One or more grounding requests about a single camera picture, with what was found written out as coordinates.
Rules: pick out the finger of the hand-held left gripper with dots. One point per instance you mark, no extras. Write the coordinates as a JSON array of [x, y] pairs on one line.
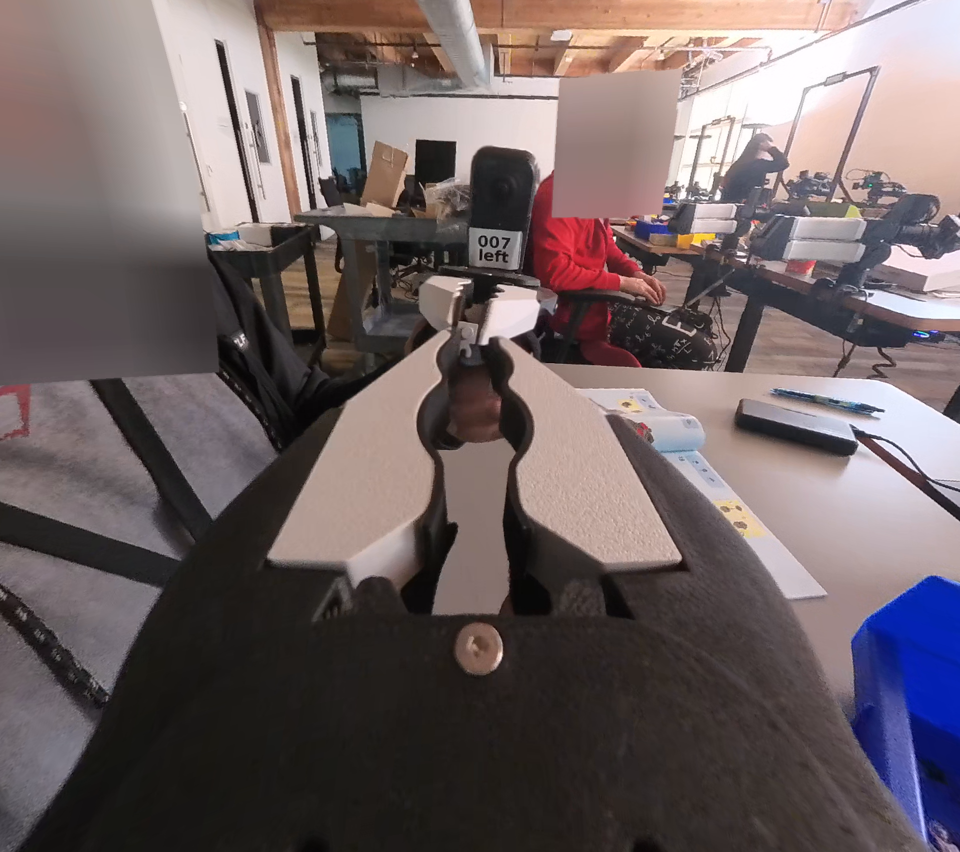
[[439, 301], [514, 314]]

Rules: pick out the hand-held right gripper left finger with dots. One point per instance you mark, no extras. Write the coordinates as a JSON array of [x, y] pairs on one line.
[[352, 485]]

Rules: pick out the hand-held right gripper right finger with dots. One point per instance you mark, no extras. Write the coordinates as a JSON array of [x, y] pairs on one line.
[[592, 485]]

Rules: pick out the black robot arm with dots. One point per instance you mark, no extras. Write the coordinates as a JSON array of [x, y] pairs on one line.
[[874, 181], [907, 211]]

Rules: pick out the grey desk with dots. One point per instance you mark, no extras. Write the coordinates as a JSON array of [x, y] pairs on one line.
[[825, 530]]

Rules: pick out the person's left hand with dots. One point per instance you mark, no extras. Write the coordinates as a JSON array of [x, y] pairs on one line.
[[476, 413]]

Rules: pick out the black monitor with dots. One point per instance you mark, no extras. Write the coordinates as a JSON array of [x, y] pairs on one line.
[[435, 166]]

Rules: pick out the black office chair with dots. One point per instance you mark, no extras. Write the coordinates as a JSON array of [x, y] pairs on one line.
[[592, 299]]

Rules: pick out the cardboard box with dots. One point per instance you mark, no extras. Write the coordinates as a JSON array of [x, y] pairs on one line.
[[352, 290], [386, 174]]

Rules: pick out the grey metal workbench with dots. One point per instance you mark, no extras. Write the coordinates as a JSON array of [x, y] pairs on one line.
[[375, 222]]

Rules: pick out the light blue instruction booklet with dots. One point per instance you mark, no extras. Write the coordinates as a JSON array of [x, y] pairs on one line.
[[750, 545]]

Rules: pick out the small white box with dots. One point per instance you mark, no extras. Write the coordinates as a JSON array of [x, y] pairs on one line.
[[262, 235]]

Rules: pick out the dark door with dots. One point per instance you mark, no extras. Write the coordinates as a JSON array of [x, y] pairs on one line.
[[232, 132], [304, 147]]

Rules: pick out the black power bank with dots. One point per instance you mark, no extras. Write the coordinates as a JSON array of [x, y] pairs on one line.
[[795, 426]]

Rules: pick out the white equipment box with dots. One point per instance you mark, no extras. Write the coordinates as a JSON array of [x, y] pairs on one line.
[[817, 239], [712, 219]]

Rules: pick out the blue pen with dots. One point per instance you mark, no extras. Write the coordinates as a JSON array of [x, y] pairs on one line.
[[825, 400]]

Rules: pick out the person's grey top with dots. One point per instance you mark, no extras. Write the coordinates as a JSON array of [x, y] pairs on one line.
[[75, 492]]

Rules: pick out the long work table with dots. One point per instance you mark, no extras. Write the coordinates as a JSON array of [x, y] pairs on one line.
[[900, 308]]

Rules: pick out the blue plastic bin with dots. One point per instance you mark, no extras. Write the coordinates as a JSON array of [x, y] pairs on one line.
[[915, 642]]

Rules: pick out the black adapter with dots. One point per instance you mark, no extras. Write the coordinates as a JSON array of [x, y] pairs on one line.
[[954, 402]]

